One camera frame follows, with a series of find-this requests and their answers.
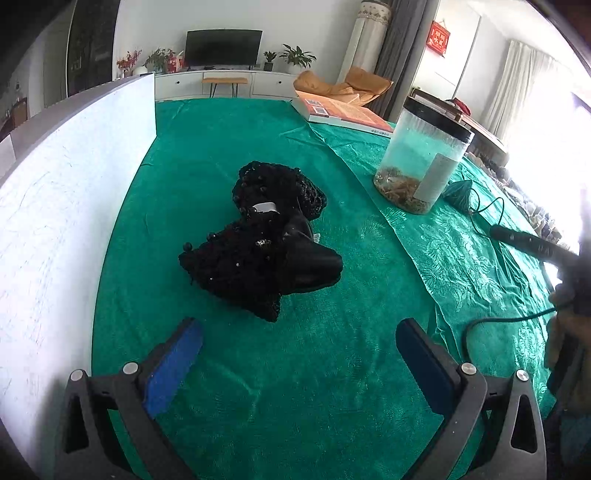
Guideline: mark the clear jar black lid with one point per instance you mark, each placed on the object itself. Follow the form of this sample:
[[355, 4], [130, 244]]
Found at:
[[415, 147]]

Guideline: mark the wooden stool hairpin legs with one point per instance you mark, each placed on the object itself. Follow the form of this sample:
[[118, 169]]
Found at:
[[225, 80]]

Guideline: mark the person's right hand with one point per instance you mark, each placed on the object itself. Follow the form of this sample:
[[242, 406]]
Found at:
[[561, 337]]

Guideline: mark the flat screen television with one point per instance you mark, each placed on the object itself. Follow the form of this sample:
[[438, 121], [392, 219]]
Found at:
[[224, 48]]

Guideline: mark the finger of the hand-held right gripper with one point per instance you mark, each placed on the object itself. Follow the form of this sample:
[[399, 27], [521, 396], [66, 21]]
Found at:
[[526, 242]]

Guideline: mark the leafy plant white pot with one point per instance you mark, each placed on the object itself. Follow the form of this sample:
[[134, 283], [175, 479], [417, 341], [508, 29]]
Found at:
[[157, 60]]

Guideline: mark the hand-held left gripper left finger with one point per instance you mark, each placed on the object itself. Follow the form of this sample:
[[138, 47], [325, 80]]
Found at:
[[173, 364]]

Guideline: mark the clutter by window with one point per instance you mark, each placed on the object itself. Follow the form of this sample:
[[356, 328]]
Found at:
[[521, 194]]

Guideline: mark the black display cabinet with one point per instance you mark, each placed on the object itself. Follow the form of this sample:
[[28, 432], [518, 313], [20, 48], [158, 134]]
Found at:
[[90, 55]]

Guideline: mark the red flower vase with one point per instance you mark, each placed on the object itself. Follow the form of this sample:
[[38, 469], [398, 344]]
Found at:
[[129, 64]]

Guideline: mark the grey curtain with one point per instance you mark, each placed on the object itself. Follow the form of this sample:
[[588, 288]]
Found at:
[[406, 60]]

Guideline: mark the red garment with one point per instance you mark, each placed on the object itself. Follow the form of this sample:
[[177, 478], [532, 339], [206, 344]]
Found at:
[[461, 106]]

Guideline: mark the white cardboard box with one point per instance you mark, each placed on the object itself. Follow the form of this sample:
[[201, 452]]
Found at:
[[69, 207]]

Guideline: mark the white curtain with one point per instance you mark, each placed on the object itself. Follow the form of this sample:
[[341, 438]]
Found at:
[[517, 87]]

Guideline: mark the white television cabinet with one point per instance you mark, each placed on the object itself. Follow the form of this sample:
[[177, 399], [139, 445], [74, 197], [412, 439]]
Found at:
[[272, 83]]

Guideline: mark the large potted plant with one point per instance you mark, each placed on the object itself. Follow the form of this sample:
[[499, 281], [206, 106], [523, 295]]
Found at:
[[298, 57]]

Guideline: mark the standing air conditioner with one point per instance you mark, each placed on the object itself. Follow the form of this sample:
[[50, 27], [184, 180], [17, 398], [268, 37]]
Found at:
[[364, 41]]

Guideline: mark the orange lounge chair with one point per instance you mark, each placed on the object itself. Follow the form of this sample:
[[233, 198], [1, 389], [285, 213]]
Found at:
[[364, 85]]

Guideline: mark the black beaded bag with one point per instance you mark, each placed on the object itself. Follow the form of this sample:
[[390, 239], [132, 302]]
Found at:
[[240, 267]]

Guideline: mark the red gift box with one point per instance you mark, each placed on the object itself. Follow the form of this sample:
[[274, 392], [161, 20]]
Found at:
[[175, 63]]

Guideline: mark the person's right forearm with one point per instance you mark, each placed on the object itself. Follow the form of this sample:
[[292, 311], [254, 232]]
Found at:
[[572, 415]]

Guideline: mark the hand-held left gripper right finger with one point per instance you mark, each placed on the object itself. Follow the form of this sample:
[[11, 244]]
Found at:
[[422, 364]]

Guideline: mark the small potted plant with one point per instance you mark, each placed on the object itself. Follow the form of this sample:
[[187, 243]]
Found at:
[[269, 60]]

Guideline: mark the red wall hanging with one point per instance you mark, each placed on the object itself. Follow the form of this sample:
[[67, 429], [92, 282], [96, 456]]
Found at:
[[438, 39]]

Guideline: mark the orange cover book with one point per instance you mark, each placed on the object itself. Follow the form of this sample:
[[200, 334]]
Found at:
[[341, 113]]

